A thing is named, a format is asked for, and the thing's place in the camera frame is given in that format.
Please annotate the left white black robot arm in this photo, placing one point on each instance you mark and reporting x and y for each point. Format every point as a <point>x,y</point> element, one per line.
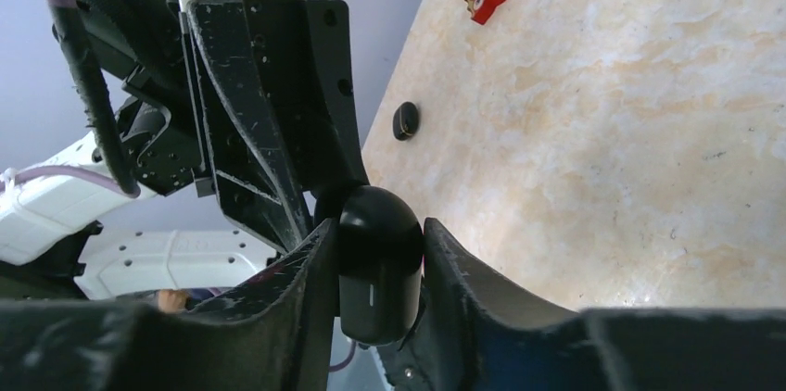
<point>80,224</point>

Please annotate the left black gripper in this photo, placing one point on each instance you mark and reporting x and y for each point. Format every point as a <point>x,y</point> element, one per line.
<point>303,75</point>

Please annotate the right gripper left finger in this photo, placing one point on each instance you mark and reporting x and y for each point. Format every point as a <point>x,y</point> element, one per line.
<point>272,332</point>

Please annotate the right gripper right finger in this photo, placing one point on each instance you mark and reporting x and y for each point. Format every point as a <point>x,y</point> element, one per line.
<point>481,331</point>

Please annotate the black earbud charging case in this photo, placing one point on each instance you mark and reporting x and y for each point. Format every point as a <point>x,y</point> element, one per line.
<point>380,248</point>

